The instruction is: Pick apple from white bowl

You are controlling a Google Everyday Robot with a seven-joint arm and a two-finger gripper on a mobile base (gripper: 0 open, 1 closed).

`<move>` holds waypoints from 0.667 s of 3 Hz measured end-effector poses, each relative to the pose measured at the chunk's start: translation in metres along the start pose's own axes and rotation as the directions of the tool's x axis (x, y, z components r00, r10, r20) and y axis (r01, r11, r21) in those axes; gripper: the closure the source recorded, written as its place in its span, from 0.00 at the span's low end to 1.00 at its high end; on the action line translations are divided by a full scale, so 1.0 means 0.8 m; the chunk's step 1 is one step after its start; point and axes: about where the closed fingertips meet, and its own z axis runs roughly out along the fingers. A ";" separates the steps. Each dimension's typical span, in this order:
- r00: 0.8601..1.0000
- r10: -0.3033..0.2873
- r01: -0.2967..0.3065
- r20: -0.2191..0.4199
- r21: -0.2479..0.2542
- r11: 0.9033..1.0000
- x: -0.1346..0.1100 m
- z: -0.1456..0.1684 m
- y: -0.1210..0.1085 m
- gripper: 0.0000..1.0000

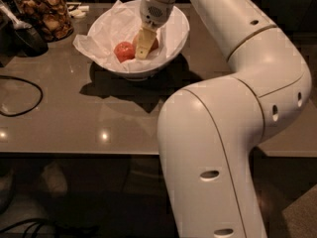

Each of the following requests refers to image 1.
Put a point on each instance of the black appliance with handle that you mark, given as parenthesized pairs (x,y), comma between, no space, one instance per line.
(25,36)

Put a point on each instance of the orange yellow apple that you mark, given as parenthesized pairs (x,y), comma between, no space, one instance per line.
(154,46)

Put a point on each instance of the white shoe under table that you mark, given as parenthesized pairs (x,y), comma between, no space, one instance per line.
(54,180)

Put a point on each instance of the small white items on table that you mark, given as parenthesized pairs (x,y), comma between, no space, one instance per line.
(77,11)

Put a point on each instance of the white paper liner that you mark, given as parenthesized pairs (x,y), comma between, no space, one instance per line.
(105,33)

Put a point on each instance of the red apple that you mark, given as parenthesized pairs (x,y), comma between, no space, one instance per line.
(124,51)

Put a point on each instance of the glass jar of dried slices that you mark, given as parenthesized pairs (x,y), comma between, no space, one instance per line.
(50,17)

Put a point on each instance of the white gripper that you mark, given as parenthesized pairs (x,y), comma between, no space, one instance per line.
(154,14)

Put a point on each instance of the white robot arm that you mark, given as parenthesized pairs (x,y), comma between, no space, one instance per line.
(207,130)

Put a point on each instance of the white bowl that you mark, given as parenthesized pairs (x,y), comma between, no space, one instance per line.
(165,40)

